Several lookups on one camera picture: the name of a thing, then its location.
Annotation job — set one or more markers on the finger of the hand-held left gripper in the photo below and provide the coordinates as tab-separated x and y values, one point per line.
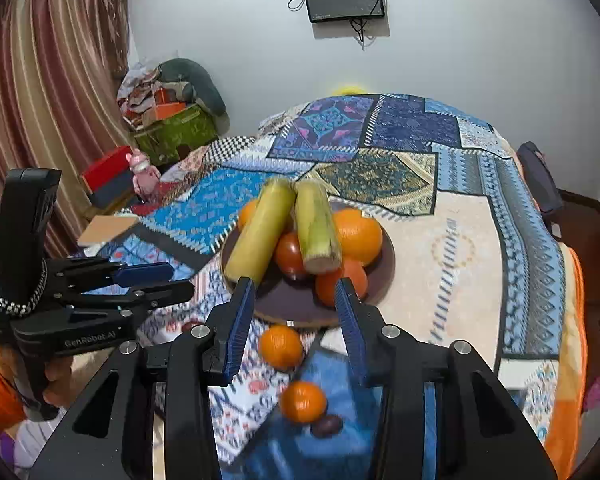
167	292
142	273

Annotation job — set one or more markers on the yellow round object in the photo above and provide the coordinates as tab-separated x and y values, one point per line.
349	91

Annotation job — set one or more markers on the orange blanket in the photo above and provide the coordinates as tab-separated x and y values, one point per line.
570	360

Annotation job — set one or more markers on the purple plate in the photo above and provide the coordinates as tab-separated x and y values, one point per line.
290	305

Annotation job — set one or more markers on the yellow corn cob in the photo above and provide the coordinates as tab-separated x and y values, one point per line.
257	230
317	225

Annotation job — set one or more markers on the striped red curtain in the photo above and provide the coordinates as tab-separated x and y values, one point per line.
45	85

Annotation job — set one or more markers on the dark blue box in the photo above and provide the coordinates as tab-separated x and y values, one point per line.
114	195

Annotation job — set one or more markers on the pink toy figure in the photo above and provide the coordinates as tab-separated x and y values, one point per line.
145	177

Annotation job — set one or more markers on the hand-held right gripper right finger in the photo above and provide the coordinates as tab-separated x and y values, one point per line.
352	331

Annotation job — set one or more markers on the pink cloth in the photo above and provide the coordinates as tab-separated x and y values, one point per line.
596	390

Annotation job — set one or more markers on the person's left hand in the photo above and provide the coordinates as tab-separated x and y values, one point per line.
65	382

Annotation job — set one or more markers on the orange box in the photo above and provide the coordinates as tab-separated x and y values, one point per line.
162	114

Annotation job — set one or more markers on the grey backpack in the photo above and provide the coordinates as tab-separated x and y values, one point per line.
537	180

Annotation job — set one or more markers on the blue patchwork blanket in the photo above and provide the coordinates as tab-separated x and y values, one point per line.
455	260

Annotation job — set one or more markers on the pile of clothes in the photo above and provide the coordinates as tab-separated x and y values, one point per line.
140	87

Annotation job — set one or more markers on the red tomato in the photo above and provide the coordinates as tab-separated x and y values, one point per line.
290	256
330	285

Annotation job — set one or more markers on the tan cardboard box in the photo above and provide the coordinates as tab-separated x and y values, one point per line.
107	230

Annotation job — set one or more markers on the small mandarin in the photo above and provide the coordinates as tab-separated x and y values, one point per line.
281	347
303	402

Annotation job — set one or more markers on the red box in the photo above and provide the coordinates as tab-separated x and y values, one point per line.
107	167

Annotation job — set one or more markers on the dark brown date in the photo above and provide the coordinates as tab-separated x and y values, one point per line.
327	426

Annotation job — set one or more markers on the black white checkered cloth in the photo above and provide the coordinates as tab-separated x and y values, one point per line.
227	152

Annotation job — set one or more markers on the large orange with sticker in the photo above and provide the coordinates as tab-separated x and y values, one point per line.
360	235

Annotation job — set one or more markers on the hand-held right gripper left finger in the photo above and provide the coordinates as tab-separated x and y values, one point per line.
240	331

